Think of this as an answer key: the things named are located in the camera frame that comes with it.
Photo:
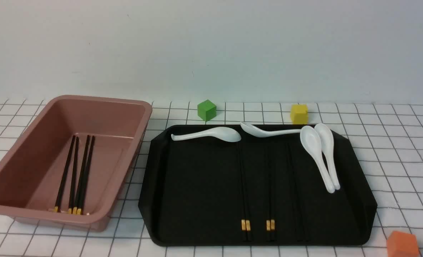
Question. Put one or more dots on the black chopstick tray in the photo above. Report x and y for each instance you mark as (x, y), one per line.
(242, 193)
(246, 204)
(272, 195)
(268, 193)

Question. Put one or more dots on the white spoon far left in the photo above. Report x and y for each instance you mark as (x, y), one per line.
(223, 133)

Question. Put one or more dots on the white spoon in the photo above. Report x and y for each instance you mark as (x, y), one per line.
(259, 133)
(311, 142)
(327, 147)
(223, 133)

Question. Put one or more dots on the green cube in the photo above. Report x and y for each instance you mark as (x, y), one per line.
(206, 110)

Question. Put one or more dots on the white spoon top middle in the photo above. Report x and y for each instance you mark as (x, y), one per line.
(259, 133)

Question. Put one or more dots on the black plastic tray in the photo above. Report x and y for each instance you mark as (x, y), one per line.
(191, 192)

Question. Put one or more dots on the yellow cube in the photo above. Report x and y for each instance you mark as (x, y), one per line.
(299, 114)

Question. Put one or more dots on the white spoon right inner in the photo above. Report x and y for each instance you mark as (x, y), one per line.
(311, 142)

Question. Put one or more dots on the white spoon right outer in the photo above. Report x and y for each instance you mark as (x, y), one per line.
(327, 147)

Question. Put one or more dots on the pink plastic bin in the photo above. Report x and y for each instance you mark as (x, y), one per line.
(31, 171)

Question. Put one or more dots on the orange cube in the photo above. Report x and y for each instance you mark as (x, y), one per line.
(401, 244)

